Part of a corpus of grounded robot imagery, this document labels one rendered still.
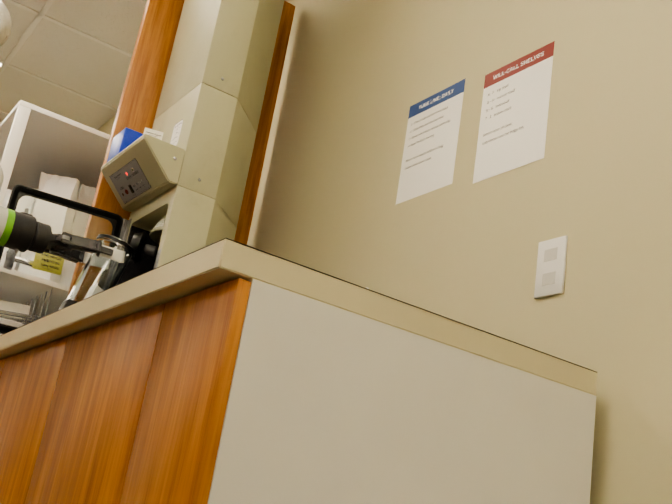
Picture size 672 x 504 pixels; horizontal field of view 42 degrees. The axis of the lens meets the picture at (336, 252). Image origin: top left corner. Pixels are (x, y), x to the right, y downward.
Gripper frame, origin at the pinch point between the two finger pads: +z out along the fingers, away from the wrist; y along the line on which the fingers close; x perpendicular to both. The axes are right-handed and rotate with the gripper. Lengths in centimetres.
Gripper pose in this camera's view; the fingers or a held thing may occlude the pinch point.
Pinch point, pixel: (107, 258)
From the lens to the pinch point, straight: 237.6
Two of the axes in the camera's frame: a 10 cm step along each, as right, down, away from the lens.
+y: -6.0, 2.0, 7.8
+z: 7.9, 2.9, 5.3
